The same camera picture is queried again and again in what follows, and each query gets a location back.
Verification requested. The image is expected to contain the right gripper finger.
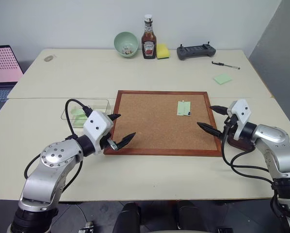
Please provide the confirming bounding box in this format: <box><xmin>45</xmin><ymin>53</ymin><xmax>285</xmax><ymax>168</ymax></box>
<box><xmin>209</xmin><ymin>105</ymin><xmax>229</xmax><ymax>116</ymax></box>
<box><xmin>196</xmin><ymin>122</ymin><xmax>222</xmax><ymax>138</ymax></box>

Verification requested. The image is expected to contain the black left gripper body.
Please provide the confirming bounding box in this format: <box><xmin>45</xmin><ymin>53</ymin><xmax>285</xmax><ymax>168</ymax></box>
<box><xmin>98</xmin><ymin>114</ymin><xmax>119</xmax><ymax>151</ymax></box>

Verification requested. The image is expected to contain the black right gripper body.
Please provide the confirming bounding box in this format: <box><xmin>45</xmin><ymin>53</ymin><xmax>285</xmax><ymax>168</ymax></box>
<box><xmin>217</xmin><ymin>111</ymin><xmax>238</xmax><ymax>140</ymax></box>

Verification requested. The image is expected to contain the green sticky note pad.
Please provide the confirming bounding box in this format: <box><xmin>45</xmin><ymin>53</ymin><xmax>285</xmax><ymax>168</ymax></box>
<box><xmin>213</xmin><ymin>73</ymin><xmax>233</xmax><ymax>85</ymax></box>

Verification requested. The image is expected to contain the wood framed cork board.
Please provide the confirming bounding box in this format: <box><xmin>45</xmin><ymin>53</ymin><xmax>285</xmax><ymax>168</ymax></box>
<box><xmin>103</xmin><ymin>90</ymin><xmax>223</xmax><ymax>158</ymax></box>

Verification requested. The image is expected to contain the clear plastic box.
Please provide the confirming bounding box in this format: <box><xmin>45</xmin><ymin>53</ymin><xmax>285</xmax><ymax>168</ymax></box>
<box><xmin>60</xmin><ymin>98</ymin><xmax>113</xmax><ymax>128</ymax></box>

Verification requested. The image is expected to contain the black ballpoint pen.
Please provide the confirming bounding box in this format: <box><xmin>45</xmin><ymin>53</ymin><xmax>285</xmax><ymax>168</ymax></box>
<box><xmin>211</xmin><ymin>60</ymin><xmax>242</xmax><ymax>70</ymax></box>

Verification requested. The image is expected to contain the grey remote controller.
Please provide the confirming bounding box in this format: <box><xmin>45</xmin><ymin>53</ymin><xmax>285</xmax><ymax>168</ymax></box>
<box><xmin>176</xmin><ymin>41</ymin><xmax>217</xmax><ymax>61</ymax></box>

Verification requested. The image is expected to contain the green bowl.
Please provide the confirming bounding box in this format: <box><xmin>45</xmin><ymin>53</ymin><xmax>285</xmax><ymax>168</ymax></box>
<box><xmin>113</xmin><ymin>32</ymin><xmax>139</xmax><ymax>59</ymax></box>

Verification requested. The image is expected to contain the dark rounded shape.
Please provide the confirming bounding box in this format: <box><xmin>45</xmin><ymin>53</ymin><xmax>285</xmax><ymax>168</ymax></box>
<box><xmin>112</xmin><ymin>202</ymin><xmax>141</xmax><ymax>233</ymax></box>

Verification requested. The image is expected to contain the yellow sponge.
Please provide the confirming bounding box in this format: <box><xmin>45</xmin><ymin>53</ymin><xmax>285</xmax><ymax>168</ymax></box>
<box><xmin>156</xmin><ymin>43</ymin><xmax>171</xmax><ymax>60</ymax></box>

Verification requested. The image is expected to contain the ketchup bottle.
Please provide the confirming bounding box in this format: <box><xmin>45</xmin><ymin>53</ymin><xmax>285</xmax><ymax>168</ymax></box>
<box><xmin>141</xmin><ymin>14</ymin><xmax>157</xmax><ymax>60</ymax></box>

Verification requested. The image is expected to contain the grey partition panel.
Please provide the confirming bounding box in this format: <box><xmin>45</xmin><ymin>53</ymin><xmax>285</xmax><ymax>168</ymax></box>
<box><xmin>248</xmin><ymin>0</ymin><xmax>290</xmax><ymax>98</ymax></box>

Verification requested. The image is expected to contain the grey laptop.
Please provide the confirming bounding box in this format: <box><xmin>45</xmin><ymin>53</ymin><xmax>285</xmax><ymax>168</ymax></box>
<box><xmin>0</xmin><ymin>45</ymin><xmax>24</xmax><ymax>119</ymax></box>

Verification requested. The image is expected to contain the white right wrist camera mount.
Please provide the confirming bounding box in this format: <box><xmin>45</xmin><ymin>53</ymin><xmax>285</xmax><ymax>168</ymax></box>
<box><xmin>226</xmin><ymin>99</ymin><xmax>252</xmax><ymax>141</ymax></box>

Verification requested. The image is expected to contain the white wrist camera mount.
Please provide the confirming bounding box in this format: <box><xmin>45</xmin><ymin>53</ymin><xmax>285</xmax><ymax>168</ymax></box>
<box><xmin>226</xmin><ymin>99</ymin><xmax>252</xmax><ymax>141</ymax></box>
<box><xmin>83</xmin><ymin>110</ymin><xmax>114</xmax><ymax>156</ymax></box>

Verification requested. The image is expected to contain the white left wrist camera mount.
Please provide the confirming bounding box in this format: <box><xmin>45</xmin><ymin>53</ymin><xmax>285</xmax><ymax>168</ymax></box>
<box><xmin>83</xmin><ymin>110</ymin><xmax>114</xmax><ymax>156</ymax></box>

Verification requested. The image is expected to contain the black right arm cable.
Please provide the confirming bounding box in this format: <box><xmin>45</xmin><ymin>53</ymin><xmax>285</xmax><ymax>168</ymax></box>
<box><xmin>221</xmin><ymin>116</ymin><xmax>280</xmax><ymax>190</ymax></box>

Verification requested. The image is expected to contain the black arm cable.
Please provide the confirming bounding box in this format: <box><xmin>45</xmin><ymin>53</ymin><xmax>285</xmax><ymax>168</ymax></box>
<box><xmin>23</xmin><ymin>98</ymin><xmax>94</xmax><ymax>195</ymax></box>
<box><xmin>221</xmin><ymin>116</ymin><xmax>280</xmax><ymax>190</ymax></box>

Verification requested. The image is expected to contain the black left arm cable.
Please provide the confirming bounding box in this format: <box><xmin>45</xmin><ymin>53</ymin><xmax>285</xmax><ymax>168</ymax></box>
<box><xmin>23</xmin><ymin>98</ymin><xmax>94</xmax><ymax>195</ymax></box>

